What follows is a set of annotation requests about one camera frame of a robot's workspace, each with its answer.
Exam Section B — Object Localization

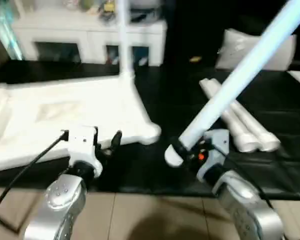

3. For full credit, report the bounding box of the white plastic table top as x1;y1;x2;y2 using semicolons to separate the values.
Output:
0;74;162;174

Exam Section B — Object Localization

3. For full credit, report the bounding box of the tangled small items pile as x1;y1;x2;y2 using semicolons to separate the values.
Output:
96;0;120;21

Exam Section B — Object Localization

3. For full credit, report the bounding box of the white plastic table leg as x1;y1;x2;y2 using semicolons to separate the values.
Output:
164;0;300;168
207;77;282;152
199;78;262;154
115;0;137;87

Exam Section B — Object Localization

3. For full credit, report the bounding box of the black work mat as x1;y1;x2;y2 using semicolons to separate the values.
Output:
0;57;300;201

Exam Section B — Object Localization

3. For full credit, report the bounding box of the grey bag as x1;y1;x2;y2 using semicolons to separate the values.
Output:
130;0;167;12

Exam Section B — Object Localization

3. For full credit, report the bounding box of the white cabinet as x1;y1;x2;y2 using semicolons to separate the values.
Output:
11;0;167;67

